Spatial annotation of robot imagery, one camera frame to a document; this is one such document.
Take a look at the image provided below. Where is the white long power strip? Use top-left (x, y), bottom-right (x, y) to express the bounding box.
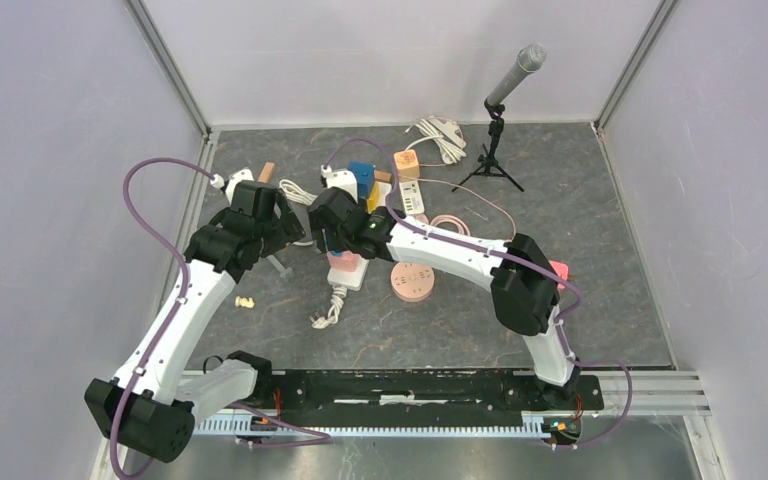
top-left (327, 182), bottom-right (392, 291)

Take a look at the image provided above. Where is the pink round socket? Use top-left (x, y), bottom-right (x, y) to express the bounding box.
top-left (390, 262), bottom-right (435, 303)

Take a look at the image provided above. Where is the pink red plug adapter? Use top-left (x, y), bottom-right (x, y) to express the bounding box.
top-left (549, 260), bottom-right (569, 291)

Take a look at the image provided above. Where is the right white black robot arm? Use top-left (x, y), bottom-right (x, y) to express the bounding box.
top-left (307, 188), bottom-right (578, 408)

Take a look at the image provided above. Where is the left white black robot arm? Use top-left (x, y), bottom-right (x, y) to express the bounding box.
top-left (84, 180), bottom-right (305, 463)

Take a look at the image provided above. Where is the orange wooden cube socket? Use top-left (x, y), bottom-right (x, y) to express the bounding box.
top-left (393, 149), bottom-right (420, 182)

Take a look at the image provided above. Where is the small cream plug piece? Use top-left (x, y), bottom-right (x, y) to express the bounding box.
top-left (234, 296), bottom-right (255, 309)

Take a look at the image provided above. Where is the yellow cube adapter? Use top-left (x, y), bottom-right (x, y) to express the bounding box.
top-left (366, 182), bottom-right (381, 213)

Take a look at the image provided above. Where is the blue cube adapter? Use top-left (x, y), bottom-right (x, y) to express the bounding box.
top-left (347, 162), bottom-right (376, 200)

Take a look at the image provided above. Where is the small brown wooden block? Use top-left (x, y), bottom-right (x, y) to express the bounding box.
top-left (374, 170), bottom-right (392, 184)

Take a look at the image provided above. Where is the white green small power strip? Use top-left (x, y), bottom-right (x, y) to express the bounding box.
top-left (399, 179), bottom-right (425, 216)

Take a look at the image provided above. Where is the black tripod microphone stand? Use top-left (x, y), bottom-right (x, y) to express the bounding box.
top-left (451, 102), bottom-right (524, 192)

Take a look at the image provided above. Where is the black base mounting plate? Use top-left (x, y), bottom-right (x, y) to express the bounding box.
top-left (244, 368), bottom-right (605, 428)

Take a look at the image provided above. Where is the grey handheld microphone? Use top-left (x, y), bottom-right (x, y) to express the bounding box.
top-left (484, 43), bottom-right (547, 108)

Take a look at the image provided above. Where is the white coiled cable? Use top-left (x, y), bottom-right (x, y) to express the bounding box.
top-left (277, 178), bottom-right (319, 248)

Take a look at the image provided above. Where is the white strip cable with plug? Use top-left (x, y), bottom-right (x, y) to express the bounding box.
top-left (309, 284), bottom-right (348, 331)

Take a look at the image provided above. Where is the orange square plug with cable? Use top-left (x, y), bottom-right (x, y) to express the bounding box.
top-left (415, 178), bottom-right (517, 240)

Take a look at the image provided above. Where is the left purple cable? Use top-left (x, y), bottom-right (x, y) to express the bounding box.
top-left (108, 157), bottom-right (332, 480)

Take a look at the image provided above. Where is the purple cable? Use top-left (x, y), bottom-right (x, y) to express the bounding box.
top-left (322, 139), bottom-right (634, 452)
top-left (108, 157), bottom-right (332, 480)

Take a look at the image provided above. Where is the white bundled cable top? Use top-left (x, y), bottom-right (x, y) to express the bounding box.
top-left (405, 115), bottom-right (470, 166)

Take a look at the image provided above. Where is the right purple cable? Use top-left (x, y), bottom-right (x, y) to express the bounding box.
top-left (322, 139), bottom-right (634, 452)

